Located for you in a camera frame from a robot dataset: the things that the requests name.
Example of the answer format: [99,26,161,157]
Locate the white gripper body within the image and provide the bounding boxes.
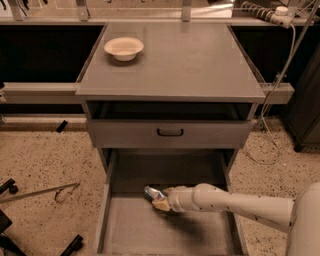
[168,186,197,212]

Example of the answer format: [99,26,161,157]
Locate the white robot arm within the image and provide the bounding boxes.
[145,182,320,256]

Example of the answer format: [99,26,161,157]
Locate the open grey lower drawer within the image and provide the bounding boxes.
[94,149,248,256]

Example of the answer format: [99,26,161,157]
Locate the grey top drawer front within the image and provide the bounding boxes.
[87,120,253,149]

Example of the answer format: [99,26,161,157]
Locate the grey drawer cabinet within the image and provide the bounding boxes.
[76,21,265,167]

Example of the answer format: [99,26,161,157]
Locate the black stand foot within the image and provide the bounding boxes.
[60,235,83,256]

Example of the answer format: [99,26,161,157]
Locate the metal rod on floor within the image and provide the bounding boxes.
[0,182,80,204]

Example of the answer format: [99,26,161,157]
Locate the dark cabinet at right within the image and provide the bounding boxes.
[287,45,320,152]

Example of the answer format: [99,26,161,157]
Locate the white paper bowl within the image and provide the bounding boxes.
[104,37,144,62]

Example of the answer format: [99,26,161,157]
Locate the black clamp on floor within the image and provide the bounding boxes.
[0,178,18,194]

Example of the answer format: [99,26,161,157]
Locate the white power strip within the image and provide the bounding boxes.
[241,1,293,29]

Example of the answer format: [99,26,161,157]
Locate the black drawer handle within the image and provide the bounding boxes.
[157,128,184,137]

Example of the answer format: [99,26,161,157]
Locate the small black floor bracket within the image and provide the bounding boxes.
[56,120,68,133]

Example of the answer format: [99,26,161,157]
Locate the grey horizontal frame rail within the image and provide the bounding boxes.
[0,82,81,104]

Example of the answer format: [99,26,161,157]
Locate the white cable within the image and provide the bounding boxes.
[244,23,297,166]

